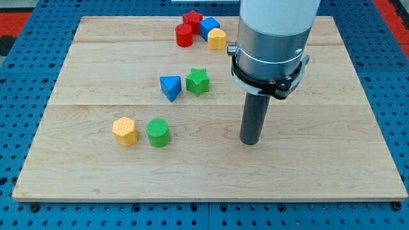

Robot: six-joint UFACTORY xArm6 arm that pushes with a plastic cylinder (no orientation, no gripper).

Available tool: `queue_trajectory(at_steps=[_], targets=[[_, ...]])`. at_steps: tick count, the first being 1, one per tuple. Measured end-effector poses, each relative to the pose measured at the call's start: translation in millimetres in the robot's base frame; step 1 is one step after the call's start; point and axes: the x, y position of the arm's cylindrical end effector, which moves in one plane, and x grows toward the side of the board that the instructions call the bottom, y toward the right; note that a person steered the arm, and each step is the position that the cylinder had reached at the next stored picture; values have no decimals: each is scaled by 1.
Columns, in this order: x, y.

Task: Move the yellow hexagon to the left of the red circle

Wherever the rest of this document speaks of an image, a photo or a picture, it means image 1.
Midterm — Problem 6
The blue triangle block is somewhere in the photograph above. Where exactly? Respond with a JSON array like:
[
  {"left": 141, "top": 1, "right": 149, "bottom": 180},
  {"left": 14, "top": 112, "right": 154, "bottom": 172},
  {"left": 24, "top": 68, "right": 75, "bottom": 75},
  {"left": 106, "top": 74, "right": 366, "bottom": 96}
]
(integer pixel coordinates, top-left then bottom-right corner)
[{"left": 160, "top": 76, "right": 181, "bottom": 102}]

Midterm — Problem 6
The red star block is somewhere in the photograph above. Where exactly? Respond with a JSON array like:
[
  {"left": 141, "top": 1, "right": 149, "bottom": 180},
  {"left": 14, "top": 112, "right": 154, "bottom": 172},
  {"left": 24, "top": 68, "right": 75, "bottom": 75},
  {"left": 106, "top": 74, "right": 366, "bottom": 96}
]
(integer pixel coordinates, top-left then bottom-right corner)
[{"left": 182, "top": 11, "right": 203, "bottom": 35}]

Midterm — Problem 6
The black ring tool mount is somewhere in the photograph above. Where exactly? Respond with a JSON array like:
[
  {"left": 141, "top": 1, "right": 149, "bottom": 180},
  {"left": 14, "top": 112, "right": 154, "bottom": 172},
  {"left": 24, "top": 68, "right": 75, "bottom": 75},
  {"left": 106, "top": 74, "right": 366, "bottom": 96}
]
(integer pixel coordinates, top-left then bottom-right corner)
[{"left": 231, "top": 55, "right": 310, "bottom": 100}]

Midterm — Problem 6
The red cylinder block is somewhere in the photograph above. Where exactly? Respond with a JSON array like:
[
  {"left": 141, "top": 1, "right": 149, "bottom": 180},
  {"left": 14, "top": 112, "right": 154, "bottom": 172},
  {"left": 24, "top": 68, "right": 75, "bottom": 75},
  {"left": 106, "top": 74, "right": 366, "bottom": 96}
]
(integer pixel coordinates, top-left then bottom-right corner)
[{"left": 175, "top": 24, "right": 193, "bottom": 47}]

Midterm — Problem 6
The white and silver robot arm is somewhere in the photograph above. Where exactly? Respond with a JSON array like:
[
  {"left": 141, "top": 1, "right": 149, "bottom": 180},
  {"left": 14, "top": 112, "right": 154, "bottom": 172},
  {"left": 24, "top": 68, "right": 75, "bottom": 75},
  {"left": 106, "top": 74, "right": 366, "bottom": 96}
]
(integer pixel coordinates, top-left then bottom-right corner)
[{"left": 227, "top": 0, "right": 321, "bottom": 145}]

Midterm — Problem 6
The blue cube block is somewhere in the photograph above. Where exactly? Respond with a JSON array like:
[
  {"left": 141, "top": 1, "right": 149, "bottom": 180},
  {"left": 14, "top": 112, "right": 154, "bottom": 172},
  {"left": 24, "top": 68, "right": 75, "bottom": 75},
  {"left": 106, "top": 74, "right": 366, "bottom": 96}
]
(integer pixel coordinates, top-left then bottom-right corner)
[{"left": 199, "top": 17, "right": 220, "bottom": 42}]

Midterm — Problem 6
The yellow heart block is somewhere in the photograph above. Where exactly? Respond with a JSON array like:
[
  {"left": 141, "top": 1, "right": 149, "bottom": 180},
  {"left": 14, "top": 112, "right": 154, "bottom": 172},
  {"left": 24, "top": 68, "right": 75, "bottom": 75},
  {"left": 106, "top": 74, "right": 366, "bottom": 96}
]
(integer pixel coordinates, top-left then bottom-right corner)
[{"left": 208, "top": 28, "right": 226, "bottom": 50}]

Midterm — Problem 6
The yellow hexagon block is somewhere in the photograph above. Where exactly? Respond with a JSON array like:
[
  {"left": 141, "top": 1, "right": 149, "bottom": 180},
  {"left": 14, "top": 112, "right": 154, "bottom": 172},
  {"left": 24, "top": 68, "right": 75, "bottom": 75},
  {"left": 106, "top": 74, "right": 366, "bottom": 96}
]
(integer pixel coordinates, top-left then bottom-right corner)
[{"left": 112, "top": 117, "right": 139, "bottom": 147}]

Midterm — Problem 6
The green star block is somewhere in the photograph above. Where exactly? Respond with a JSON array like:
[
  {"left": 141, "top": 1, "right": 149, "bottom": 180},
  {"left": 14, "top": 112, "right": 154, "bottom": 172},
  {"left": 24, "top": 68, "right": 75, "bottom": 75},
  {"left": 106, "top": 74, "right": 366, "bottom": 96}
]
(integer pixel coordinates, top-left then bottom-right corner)
[{"left": 185, "top": 68, "right": 210, "bottom": 96}]

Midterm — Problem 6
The light wooden board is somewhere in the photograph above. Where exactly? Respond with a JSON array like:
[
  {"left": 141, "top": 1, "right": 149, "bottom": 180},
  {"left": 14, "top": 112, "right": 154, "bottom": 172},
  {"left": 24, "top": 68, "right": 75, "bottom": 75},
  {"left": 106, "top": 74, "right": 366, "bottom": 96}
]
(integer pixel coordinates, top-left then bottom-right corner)
[{"left": 12, "top": 16, "right": 408, "bottom": 203}]

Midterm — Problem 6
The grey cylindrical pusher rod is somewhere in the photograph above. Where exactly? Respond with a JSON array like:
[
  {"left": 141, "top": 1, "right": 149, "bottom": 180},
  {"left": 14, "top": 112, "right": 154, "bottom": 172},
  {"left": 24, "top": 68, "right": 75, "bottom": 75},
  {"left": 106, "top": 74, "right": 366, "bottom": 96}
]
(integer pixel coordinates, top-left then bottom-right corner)
[{"left": 240, "top": 93, "right": 270, "bottom": 145}]

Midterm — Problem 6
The green cylinder block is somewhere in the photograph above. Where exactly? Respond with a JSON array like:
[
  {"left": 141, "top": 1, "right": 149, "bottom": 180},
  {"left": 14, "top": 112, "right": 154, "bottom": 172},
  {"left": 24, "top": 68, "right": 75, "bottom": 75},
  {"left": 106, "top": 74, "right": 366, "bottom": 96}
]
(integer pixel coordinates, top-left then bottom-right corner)
[{"left": 146, "top": 118, "right": 171, "bottom": 148}]

